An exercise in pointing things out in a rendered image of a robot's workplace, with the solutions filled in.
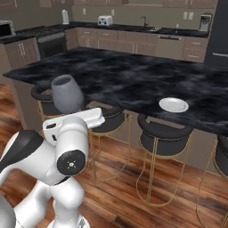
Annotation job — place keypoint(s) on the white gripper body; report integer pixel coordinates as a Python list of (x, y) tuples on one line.
[(92, 116)]

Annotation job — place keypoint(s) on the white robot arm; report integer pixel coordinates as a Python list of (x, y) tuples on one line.
[(35, 160)]

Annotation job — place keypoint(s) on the white plate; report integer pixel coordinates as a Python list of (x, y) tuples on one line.
[(173, 105)]

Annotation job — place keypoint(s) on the black gold-legged bar stool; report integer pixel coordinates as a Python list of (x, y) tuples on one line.
[(164, 139), (44, 101), (221, 157), (111, 120)]

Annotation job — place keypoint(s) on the beige kitchen island base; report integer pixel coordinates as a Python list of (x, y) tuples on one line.
[(25, 104)]

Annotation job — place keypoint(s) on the beige base cupboard run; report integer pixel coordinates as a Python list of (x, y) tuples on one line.
[(118, 41)]

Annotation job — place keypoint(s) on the black stove with oven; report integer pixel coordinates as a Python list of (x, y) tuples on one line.
[(52, 44)]

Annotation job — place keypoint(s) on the beige base cupboards beside stove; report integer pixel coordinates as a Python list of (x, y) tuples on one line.
[(20, 53)]

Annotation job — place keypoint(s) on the white toaster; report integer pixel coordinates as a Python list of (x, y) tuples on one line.
[(105, 20)]

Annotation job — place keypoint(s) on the white kettle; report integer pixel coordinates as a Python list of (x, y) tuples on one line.
[(65, 17)]

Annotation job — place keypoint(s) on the beige dishwasher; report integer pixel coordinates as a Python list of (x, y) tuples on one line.
[(169, 47)]

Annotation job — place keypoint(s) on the steel sink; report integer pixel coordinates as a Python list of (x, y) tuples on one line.
[(154, 29)]

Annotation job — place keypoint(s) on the dark sink tap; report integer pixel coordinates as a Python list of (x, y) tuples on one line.
[(145, 21)]

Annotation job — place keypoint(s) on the small soap dispenser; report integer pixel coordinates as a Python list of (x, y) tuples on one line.
[(177, 28)]

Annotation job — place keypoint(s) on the silver microwave oven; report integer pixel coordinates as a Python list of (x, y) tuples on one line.
[(6, 28)]

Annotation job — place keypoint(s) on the silver coffee machine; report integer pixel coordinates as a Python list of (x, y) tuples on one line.
[(205, 22)]

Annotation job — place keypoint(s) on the dark fridge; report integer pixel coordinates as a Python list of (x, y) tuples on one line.
[(218, 35)]

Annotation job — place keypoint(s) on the beige wall cupboard run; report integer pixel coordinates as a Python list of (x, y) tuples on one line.
[(124, 2)]

